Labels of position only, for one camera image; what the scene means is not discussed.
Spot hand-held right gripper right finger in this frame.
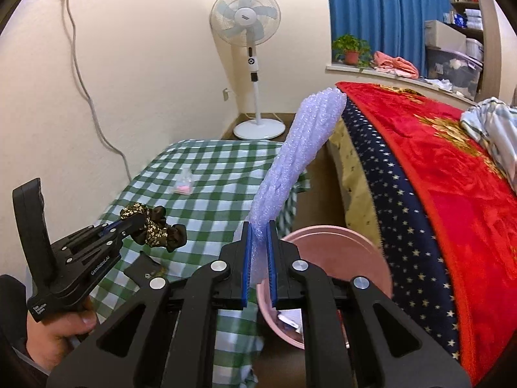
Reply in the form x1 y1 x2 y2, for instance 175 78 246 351
267 219 471 388

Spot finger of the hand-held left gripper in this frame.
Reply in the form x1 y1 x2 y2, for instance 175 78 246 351
83 212 146 292
52 220 122 260

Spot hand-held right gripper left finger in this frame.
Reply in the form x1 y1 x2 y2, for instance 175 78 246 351
46 222 255 388

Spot brown gold patterned scrunchie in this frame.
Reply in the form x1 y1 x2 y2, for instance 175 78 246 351
121 203 187 252

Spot pink plastic basin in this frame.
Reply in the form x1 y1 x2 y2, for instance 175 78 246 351
256 226 393 350

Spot lavender foam wrap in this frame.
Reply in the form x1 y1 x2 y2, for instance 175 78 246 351
248 87 347 286

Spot person's left forearm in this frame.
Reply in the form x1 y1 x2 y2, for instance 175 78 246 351
0 274 51 388

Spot person's left hand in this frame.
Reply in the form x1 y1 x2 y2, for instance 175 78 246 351
26 297 98 372

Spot small clear bag pink contents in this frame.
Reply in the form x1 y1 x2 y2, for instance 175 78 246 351
174 167 195 196

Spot green checked tablecloth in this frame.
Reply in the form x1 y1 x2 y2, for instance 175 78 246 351
87 139 311 388

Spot yellow bed skirt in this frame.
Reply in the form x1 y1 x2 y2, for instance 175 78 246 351
327 119 384 251

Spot red gold patterned blanket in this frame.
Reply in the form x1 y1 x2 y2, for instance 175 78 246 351
336 81 517 384

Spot white window sill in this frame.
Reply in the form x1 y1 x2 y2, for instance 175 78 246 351
325 64 477 102

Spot potted green plant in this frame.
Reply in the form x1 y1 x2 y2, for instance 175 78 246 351
332 34 373 68

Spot pink folded clothes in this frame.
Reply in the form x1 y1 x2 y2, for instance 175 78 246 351
372 51 420 79

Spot white standing fan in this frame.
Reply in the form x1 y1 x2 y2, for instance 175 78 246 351
209 0 287 140

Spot blue plaid duvet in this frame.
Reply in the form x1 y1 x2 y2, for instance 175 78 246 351
460 97 517 193

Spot clear storage box purple lid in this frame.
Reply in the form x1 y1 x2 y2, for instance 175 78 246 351
425 46 484 90

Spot blue curtain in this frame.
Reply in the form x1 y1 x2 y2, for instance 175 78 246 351
325 0 453 80

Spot grey cardboard box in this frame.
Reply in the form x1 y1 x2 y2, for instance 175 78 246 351
424 19 468 51

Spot white plastic container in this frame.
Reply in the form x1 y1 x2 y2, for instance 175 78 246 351
464 38 484 61

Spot wooden shelf with items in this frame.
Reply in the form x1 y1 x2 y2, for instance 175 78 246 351
444 0 485 41

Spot grey power cable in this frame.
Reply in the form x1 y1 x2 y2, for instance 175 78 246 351
60 0 132 182

